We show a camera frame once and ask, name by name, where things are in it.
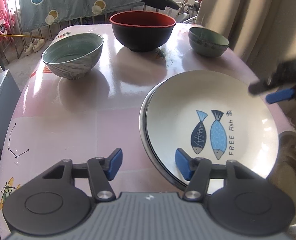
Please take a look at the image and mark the white fish print plate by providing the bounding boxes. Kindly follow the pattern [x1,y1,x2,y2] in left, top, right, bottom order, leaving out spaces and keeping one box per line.
[145,70,279,181]

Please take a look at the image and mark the stainless steel bowl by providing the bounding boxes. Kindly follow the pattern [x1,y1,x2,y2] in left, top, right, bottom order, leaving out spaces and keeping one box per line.
[268,131,296,237]

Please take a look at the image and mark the small dark green bowl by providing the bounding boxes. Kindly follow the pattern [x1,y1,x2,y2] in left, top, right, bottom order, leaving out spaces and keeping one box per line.
[188,27,229,58]

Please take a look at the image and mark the marbled grey green bowl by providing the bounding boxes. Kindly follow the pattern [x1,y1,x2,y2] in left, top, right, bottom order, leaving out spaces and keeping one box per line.
[41,33,104,80]

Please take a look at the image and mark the red and black bowl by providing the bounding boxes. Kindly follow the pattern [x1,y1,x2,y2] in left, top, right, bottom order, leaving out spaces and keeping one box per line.
[109,10,176,52]

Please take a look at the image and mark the beige curtain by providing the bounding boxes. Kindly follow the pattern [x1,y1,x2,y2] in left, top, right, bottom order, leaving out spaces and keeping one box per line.
[196,0,296,77]

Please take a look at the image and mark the pink patterned tablecloth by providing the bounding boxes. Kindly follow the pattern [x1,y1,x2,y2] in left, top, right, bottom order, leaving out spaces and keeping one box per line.
[0,23,296,238]

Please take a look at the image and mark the grey storage box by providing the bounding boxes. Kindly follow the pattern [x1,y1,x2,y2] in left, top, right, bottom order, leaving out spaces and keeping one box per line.
[0,70,21,150]

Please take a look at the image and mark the white sneakers pair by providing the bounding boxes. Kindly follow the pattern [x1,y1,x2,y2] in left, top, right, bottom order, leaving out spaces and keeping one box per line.
[24,38,45,56]

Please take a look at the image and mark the black bicycle seat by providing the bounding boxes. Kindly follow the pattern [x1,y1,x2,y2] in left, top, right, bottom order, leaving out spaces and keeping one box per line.
[141,0,180,10]

